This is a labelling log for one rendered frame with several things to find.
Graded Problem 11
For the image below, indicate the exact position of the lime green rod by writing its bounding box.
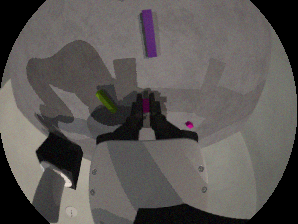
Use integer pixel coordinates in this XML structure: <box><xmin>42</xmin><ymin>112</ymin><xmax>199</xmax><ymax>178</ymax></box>
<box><xmin>95</xmin><ymin>89</ymin><xmax>117</xmax><ymax>114</ymax></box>

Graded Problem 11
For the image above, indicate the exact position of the purple rod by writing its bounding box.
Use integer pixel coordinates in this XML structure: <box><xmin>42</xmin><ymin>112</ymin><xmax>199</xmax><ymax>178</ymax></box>
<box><xmin>142</xmin><ymin>9</ymin><xmax>157</xmax><ymax>58</ymax></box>

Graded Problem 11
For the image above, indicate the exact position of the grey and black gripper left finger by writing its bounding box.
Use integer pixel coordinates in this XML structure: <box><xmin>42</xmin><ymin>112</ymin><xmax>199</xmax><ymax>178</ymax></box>
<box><xmin>96</xmin><ymin>93</ymin><xmax>143</xmax><ymax>146</ymax></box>

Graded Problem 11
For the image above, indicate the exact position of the magenta rod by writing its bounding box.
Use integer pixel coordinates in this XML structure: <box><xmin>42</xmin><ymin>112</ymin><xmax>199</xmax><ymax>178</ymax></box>
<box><xmin>143</xmin><ymin>99</ymin><xmax>149</xmax><ymax>113</ymax></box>
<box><xmin>186</xmin><ymin>121</ymin><xmax>194</xmax><ymax>129</ymax></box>

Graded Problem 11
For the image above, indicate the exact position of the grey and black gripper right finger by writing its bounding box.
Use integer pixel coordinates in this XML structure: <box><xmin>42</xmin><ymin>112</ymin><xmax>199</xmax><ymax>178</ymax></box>
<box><xmin>149</xmin><ymin>93</ymin><xmax>198</xmax><ymax>142</ymax></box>

